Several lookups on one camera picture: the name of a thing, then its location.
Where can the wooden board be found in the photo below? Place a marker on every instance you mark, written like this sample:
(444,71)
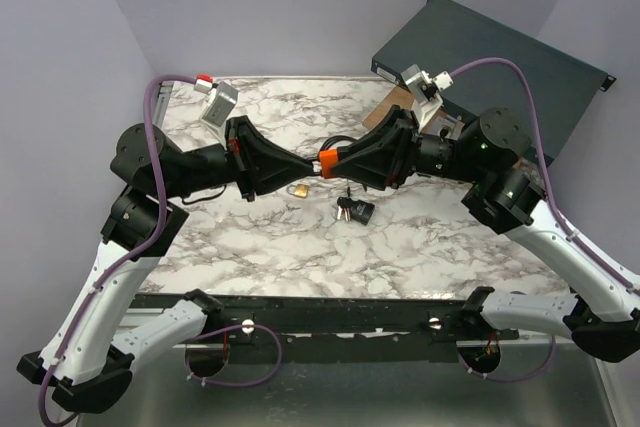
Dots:
(385,109)

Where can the black padlock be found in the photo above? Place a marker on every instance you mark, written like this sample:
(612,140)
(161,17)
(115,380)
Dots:
(361,211)

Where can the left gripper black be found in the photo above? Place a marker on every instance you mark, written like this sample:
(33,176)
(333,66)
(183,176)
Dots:
(264,165)

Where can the dark teal network switch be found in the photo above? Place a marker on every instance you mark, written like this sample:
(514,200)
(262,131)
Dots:
(445,35)

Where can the small grey stand camera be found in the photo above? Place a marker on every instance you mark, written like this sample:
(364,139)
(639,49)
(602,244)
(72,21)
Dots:
(448,127)

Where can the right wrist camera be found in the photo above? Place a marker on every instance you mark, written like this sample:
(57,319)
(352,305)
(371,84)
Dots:
(426,90)

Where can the black padlock key bunch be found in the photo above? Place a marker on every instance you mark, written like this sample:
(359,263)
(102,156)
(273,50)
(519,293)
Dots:
(343,208)

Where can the orange padlock with keys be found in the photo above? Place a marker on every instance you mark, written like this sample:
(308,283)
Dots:
(326,160)

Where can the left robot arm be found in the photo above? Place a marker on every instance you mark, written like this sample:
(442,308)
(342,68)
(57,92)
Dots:
(88,366)

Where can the black mounting rail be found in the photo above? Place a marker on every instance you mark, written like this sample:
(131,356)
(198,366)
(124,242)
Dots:
(333,330)

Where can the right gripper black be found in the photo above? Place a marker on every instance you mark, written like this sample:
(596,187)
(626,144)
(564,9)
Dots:
(393,140)

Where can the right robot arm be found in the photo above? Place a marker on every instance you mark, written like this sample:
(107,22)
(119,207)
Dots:
(601,315)

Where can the brass padlock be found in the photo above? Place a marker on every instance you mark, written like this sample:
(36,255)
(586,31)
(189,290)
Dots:
(299,190)

